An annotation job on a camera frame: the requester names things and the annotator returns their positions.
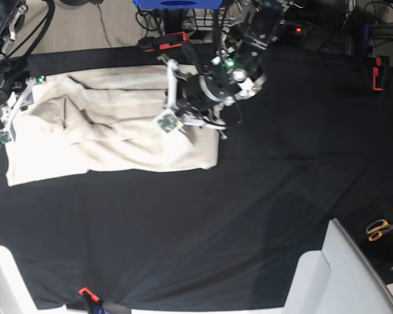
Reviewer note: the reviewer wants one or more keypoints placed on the white T-shirt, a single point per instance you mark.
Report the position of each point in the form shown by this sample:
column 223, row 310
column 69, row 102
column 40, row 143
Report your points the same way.
column 102, row 120

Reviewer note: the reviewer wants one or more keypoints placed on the black power strip red light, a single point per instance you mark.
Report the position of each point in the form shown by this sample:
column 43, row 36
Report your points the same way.
column 297, row 29

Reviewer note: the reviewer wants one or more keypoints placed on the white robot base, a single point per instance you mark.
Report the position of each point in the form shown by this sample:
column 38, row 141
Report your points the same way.
column 338, row 278
column 14, row 295

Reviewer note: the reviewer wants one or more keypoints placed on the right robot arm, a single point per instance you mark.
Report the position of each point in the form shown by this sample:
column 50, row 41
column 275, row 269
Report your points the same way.
column 13, row 60

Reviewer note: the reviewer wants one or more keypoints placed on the orange black clamp right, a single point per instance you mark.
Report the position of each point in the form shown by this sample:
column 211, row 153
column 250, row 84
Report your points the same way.
column 380, row 72

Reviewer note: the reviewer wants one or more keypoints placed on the blue plastic box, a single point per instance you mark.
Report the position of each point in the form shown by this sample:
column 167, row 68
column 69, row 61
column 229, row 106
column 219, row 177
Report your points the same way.
column 177, row 4

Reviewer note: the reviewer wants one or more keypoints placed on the orange handled scissors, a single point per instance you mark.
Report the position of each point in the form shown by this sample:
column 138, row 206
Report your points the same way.
column 377, row 229

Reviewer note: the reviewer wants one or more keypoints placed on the black table cloth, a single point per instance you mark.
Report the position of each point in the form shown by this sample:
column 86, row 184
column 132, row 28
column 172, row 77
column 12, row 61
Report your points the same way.
column 315, row 144

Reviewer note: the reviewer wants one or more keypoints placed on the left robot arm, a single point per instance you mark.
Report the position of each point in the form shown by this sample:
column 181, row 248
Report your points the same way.
column 234, row 72

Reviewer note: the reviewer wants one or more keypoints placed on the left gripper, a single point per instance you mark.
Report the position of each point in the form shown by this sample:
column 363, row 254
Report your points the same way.
column 200, row 99

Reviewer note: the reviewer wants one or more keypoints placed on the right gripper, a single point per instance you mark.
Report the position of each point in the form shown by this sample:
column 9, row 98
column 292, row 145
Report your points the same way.
column 12, row 80

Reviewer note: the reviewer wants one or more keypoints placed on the orange black clamp top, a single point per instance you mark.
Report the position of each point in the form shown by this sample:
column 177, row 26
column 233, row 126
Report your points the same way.
column 173, row 40

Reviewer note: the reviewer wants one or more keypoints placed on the orange clamp bottom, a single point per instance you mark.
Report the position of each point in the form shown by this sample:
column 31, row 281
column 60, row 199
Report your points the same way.
column 90, row 300

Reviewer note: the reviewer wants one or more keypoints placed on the orange black clamp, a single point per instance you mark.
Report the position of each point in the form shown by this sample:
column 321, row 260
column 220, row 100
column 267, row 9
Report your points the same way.
column 173, row 40
column 380, row 72

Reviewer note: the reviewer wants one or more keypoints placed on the white power strip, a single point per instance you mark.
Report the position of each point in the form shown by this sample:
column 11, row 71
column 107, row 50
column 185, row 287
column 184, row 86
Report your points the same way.
column 197, row 24

